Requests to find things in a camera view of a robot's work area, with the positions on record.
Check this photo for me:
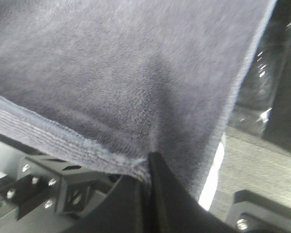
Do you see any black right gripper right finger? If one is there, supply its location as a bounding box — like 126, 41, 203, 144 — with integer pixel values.
148, 152, 235, 233

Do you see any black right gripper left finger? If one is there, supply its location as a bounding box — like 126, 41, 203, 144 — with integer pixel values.
64, 176, 145, 233

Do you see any grey microfiber towel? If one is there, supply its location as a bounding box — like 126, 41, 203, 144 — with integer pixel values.
0, 0, 276, 198

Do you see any black metal frame bracket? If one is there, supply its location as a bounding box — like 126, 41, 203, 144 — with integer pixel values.
0, 156, 119, 233

